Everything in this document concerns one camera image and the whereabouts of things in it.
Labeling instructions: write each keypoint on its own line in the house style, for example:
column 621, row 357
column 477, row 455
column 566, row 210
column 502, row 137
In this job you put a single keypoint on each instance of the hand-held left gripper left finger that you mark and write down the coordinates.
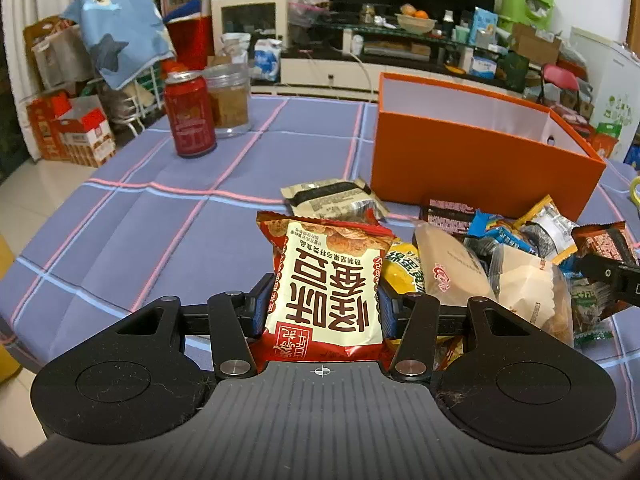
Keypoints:
column 260, row 305

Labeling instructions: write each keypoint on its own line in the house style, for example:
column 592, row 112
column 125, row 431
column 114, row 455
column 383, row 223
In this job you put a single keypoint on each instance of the orange cardboard box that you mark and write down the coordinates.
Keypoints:
column 465, row 160

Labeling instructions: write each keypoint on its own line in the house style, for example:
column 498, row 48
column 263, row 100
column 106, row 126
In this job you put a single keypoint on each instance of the green snack packet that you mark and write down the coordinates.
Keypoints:
column 590, row 310

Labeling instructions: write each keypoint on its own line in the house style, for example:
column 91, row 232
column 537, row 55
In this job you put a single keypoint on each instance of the dark brown snack packet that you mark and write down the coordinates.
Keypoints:
column 445, row 215
column 605, row 242

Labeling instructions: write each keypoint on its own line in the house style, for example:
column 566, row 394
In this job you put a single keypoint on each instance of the red and cream snack packet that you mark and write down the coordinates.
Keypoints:
column 325, row 285

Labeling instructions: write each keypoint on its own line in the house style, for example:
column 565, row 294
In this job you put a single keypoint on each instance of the clear plastic jar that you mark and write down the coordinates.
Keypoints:
column 229, row 102

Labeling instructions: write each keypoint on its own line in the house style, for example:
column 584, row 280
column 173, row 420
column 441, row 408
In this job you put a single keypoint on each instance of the white glass door cabinet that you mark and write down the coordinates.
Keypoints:
column 250, row 22

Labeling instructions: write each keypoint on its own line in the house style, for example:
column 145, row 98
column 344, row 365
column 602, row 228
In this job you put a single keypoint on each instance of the white television stand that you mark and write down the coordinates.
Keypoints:
column 400, row 72

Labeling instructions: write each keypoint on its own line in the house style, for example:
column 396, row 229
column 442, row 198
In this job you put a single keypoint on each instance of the dark green bag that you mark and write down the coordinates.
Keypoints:
column 512, row 72

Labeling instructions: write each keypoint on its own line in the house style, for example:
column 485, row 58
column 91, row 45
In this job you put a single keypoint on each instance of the brown cardboard box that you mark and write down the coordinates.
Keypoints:
column 537, row 45

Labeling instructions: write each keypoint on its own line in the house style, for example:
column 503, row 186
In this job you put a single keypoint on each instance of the blue star print cloth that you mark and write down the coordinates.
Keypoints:
column 120, row 30

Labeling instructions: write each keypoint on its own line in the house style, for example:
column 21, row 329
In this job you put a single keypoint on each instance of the translucent bread packet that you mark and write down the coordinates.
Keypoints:
column 450, row 265

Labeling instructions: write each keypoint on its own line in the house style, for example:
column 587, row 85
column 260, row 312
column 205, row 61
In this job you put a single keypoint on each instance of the red soda can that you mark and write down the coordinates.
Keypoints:
column 192, row 115

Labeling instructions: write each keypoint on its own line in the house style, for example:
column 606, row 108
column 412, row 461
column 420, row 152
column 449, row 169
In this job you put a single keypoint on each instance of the blue snack packet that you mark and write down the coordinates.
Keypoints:
column 502, row 240

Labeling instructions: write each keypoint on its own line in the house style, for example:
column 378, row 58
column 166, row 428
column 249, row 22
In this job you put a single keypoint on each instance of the red cardboard boxes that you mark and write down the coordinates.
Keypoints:
column 75, row 132

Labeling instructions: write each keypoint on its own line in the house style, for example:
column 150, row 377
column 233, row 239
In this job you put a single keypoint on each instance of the red folding chair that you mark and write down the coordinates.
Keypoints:
column 560, row 80

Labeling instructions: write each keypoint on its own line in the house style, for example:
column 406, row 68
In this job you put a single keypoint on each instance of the yellow and white snack packet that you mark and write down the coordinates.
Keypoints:
column 550, row 225

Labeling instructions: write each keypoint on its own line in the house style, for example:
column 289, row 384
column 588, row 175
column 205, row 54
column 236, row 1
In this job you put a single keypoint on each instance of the beige and black snack packet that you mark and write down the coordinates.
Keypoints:
column 330, row 200

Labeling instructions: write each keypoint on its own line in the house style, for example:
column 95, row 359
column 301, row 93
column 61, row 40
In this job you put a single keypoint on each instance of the orange gift bag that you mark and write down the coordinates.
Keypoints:
column 606, row 142

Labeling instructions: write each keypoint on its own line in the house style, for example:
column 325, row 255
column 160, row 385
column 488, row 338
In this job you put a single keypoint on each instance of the oranges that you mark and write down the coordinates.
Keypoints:
column 414, row 10

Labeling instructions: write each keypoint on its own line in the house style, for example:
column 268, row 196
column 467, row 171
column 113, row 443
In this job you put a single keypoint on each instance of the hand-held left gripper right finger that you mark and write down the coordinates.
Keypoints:
column 389, row 315

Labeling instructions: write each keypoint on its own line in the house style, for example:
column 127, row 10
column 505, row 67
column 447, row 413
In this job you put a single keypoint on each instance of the red gift bag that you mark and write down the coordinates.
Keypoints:
column 190, row 40

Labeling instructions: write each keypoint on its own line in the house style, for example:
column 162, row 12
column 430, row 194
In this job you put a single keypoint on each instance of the fruit bowl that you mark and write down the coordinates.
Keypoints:
column 416, row 25

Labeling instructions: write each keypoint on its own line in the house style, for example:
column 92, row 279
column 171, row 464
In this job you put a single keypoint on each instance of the blue and white bag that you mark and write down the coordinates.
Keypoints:
column 266, row 62

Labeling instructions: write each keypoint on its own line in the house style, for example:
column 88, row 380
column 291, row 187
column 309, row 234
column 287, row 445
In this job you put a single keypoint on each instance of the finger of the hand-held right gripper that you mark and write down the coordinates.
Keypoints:
column 612, row 277

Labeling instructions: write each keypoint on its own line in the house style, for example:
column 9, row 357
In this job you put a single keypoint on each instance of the clear pastry packet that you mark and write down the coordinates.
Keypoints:
column 530, row 290

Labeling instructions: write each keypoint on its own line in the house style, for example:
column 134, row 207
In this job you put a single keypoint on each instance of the yellow-green mug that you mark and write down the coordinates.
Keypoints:
column 636, row 190

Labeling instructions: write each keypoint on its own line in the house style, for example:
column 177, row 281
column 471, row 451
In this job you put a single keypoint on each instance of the blue carton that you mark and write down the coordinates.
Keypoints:
column 485, row 22

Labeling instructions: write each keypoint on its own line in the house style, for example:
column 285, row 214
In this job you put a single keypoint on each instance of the white freezer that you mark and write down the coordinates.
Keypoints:
column 605, row 85

